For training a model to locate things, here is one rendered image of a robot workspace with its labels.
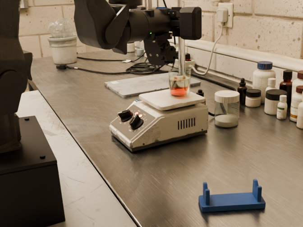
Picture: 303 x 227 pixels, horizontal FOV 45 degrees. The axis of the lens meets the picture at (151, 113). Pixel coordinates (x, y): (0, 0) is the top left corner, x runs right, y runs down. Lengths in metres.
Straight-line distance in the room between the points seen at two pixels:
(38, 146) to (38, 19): 2.66
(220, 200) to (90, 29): 0.35
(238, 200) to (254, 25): 0.81
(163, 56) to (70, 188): 0.31
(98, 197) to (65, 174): 0.11
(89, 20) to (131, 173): 0.29
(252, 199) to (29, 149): 0.35
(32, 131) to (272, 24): 0.85
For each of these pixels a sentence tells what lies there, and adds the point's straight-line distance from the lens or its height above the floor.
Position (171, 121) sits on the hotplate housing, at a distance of 0.79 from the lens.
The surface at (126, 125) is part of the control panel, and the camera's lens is 0.81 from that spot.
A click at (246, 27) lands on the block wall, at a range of 1.33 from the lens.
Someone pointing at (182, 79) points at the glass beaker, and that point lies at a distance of 0.82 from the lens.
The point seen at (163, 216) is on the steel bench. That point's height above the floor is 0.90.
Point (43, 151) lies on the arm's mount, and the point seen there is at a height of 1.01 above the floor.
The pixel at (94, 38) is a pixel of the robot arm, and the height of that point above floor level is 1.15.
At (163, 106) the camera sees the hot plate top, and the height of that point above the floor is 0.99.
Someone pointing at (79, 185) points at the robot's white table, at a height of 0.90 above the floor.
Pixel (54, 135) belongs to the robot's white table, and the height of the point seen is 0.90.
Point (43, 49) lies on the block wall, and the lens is 3.24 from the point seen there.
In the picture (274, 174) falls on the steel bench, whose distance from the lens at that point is 0.70.
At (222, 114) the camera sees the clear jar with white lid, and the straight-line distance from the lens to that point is 0.89.
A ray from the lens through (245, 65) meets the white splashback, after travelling 1.28.
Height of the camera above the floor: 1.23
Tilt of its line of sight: 19 degrees down
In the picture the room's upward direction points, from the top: 3 degrees counter-clockwise
